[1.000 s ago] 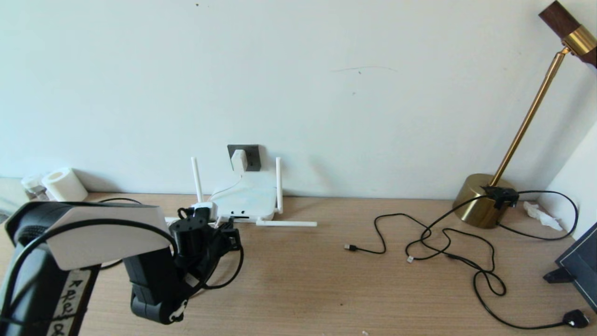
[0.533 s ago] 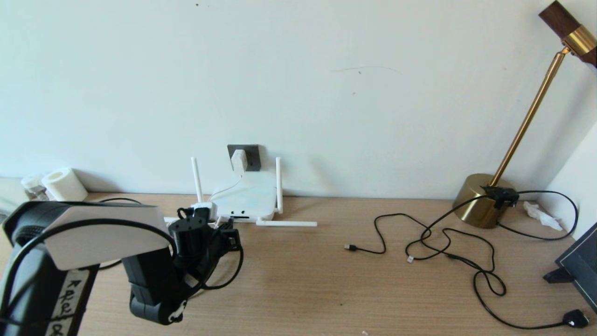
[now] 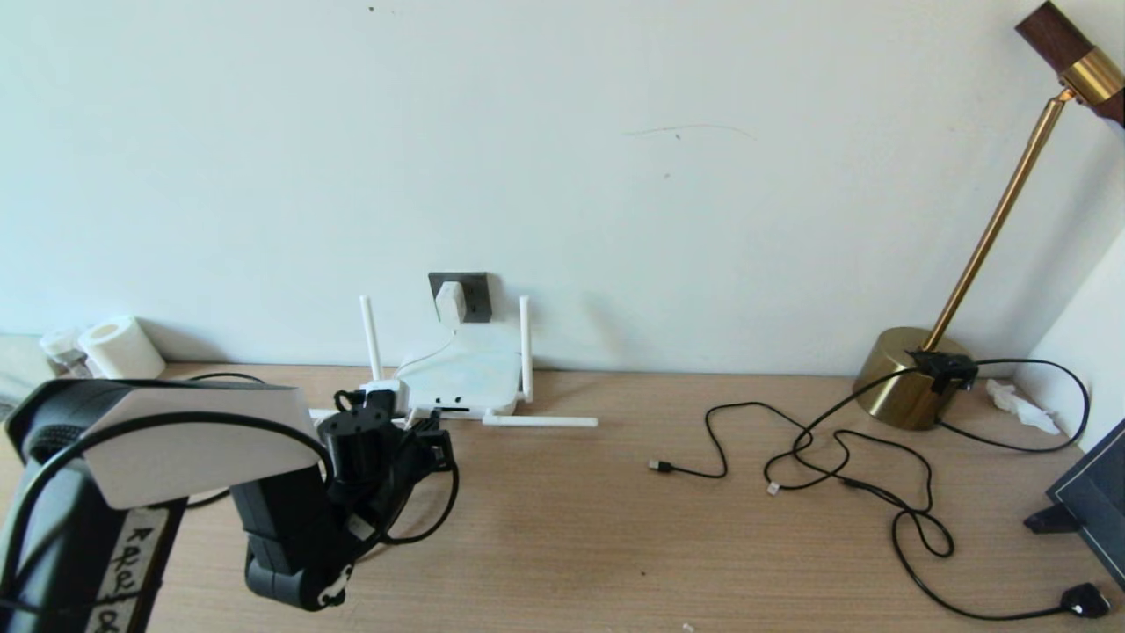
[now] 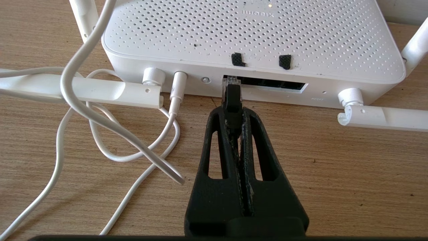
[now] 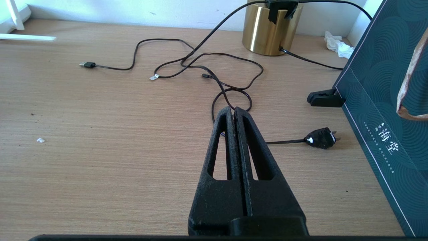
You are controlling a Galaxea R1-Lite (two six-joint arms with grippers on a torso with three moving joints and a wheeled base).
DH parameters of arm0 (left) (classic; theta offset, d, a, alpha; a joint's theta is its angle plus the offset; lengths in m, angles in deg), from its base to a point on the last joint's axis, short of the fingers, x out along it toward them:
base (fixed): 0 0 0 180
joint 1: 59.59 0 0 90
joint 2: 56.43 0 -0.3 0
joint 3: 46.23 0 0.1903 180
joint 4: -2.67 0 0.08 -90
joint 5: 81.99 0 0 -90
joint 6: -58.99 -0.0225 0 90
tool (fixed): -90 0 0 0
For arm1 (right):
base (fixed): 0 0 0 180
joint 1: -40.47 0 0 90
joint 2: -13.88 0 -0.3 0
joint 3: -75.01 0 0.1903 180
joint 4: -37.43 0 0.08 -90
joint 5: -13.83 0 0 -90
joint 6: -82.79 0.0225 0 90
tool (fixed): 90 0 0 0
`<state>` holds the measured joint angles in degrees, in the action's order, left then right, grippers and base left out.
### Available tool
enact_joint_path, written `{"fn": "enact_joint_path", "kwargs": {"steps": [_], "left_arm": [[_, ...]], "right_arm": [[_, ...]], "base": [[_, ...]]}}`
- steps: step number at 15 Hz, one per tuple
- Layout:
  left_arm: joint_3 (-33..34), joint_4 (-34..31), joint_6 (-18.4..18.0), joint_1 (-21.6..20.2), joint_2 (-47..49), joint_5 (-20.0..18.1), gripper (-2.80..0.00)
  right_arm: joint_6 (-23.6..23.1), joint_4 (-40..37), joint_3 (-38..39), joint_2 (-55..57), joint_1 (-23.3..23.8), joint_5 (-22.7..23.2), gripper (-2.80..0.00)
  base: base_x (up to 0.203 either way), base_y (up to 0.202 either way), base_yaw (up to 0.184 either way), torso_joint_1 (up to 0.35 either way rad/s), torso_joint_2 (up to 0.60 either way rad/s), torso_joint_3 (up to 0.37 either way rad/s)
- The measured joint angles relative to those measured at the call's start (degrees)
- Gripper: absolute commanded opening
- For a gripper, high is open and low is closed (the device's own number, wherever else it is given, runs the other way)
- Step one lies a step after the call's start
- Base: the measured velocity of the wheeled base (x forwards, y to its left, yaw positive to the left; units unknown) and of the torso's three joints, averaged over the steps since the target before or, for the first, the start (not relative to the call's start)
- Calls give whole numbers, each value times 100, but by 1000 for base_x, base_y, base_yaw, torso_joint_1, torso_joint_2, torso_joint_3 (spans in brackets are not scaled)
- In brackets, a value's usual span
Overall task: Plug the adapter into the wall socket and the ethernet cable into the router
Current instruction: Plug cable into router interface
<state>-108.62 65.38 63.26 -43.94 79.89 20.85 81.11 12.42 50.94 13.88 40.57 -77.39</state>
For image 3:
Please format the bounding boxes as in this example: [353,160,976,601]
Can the thin white power cable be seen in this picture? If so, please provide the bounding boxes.
[388,324,460,432]

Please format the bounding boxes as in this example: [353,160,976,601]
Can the black network cable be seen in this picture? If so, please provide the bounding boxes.
[187,373,269,511]

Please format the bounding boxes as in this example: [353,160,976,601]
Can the white router with antennas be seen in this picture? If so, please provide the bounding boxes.
[309,296,599,430]

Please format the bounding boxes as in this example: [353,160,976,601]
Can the white toilet paper roll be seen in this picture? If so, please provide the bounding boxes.
[77,315,166,381]

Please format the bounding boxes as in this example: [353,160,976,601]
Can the gold desk lamp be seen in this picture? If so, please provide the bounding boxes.
[851,0,1125,432]

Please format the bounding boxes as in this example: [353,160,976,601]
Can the black clip on lamp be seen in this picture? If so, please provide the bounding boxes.
[904,350,978,395]

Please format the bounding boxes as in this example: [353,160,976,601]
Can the crumpled white tissue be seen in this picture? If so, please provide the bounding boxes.
[984,380,1060,437]

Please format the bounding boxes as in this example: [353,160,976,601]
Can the black clip stand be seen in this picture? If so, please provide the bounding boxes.
[1024,506,1082,535]

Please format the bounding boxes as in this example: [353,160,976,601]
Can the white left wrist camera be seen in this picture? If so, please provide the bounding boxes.
[359,378,410,417]

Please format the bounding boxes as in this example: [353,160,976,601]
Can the grey wall socket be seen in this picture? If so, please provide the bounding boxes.
[428,272,491,324]

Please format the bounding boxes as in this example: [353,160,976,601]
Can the black USB cable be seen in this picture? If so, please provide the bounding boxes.
[649,403,814,480]

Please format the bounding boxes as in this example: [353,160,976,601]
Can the black cable with white connector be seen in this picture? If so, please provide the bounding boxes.
[763,429,933,515]

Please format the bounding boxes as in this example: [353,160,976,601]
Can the black lamp power cord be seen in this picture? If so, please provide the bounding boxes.
[765,359,1110,622]

